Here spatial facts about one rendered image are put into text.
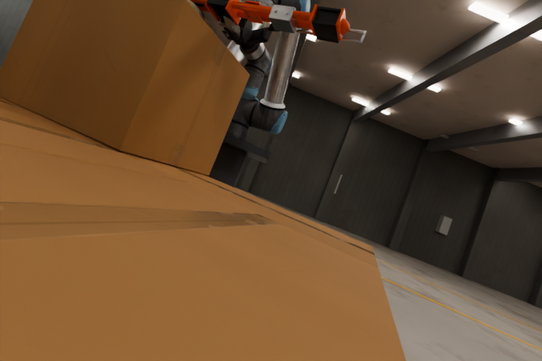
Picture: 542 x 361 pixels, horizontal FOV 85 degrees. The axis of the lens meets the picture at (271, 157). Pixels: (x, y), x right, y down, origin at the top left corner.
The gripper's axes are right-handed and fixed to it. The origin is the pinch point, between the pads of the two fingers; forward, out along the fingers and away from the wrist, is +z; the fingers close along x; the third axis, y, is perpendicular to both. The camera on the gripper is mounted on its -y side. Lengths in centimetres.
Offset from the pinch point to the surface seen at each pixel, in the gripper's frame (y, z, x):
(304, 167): 179, -905, 47
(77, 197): -39, 57, -53
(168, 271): -50, 60, -53
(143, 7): 9.2, 20.9, -17.1
